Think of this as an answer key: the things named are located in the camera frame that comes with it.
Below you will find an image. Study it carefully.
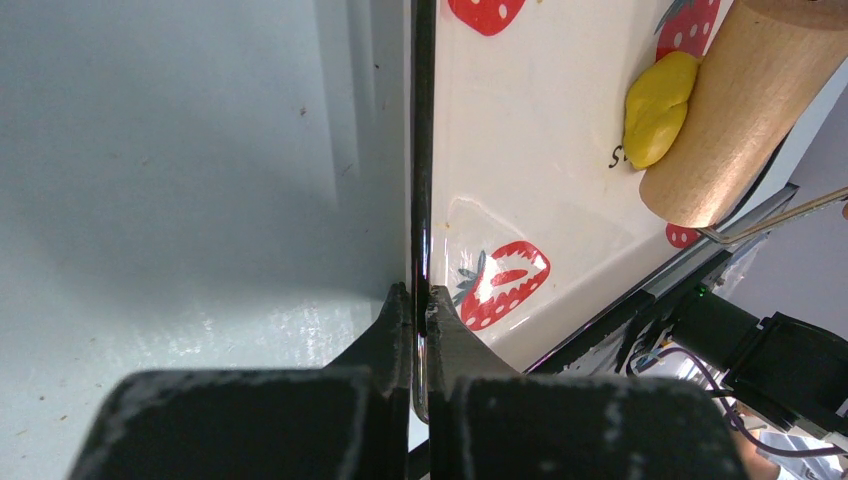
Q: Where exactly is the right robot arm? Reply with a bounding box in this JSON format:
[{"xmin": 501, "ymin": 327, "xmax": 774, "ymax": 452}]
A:
[{"xmin": 670, "ymin": 292, "xmax": 847, "ymax": 447}]

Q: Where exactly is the strawberry print tray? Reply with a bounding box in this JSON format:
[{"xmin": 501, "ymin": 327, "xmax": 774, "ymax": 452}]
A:
[{"xmin": 409, "ymin": 0, "xmax": 848, "ymax": 425}]

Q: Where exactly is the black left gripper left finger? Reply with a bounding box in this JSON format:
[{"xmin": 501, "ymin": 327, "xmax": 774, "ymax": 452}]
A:
[{"xmin": 70, "ymin": 283, "xmax": 411, "ymax": 479}]

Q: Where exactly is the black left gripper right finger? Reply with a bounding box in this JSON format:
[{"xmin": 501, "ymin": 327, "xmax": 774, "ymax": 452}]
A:
[{"xmin": 425, "ymin": 286, "xmax": 746, "ymax": 479}]

